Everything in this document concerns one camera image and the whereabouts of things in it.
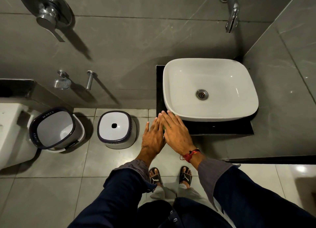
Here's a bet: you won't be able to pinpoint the chrome wall spout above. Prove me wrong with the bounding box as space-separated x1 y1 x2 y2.
85 70 98 91

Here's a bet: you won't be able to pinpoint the chrome shower mixer valve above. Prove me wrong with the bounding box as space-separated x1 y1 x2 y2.
17 0 73 42

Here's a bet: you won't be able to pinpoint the black left slipper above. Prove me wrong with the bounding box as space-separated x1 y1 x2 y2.
149 167 162 187

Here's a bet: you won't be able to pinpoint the white stool with dark rim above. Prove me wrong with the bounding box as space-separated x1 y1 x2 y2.
97 110 137 150

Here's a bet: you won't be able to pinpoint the navy blue shirt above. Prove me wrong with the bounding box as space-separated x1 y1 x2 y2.
136 197 234 228

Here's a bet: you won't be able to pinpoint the black right slipper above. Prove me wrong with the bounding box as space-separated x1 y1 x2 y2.
179 166 193 188

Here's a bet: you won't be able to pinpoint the person's right hand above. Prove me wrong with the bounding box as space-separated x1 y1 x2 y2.
160 110 197 157

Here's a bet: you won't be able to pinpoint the chrome wall basin tap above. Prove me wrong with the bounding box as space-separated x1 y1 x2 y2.
218 0 240 33

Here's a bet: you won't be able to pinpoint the person's right forearm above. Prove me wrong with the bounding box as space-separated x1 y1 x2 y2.
189 152 316 228

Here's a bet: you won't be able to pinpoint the person's left hand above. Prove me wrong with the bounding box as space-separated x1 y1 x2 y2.
141 115 166 158

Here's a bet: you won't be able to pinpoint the white ceramic wash basin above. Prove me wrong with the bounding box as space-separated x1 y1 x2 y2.
162 58 259 122

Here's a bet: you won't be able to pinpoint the person's left forearm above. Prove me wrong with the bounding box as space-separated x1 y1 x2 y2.
68 149 159 228

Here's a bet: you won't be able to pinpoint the black slipper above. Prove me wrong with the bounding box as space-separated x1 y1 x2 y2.
149 167 162 187
179 166 193 188

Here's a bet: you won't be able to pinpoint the white ceramic toilet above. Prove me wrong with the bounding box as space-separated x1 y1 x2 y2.
0 103 42 170

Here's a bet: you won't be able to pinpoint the chrome bib tap with knob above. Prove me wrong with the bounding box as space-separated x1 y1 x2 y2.
54 70 72 90

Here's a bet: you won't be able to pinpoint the white bucket with dark rim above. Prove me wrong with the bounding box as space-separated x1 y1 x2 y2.
29 107 86 153

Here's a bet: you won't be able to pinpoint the red thread wristband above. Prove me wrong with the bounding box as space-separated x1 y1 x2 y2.
180 149 201 163

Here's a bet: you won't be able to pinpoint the black stone basin counter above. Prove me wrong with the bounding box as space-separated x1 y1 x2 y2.
156 65 255 136

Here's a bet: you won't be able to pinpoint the light grey trousers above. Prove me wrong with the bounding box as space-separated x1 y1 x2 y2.
148 183 218 212

